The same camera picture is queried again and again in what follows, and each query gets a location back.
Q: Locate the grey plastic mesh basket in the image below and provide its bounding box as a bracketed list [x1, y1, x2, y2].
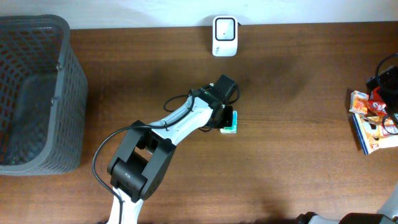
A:
[1, 15, 88, 176]

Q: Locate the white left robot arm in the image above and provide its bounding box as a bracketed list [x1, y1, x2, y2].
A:
[107, 75, 240, 223]

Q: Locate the red Hacks candy bag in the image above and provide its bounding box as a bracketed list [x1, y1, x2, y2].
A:
[368, 87, 387, 117]

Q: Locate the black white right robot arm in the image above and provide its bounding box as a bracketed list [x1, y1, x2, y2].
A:
[294, 63, 397, 223]

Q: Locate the orange tissue pack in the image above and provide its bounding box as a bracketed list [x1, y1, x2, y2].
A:
[349, 90, 369, 115]

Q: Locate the white barcode scanner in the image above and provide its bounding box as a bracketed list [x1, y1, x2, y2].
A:
[212, 16, 238, 57]

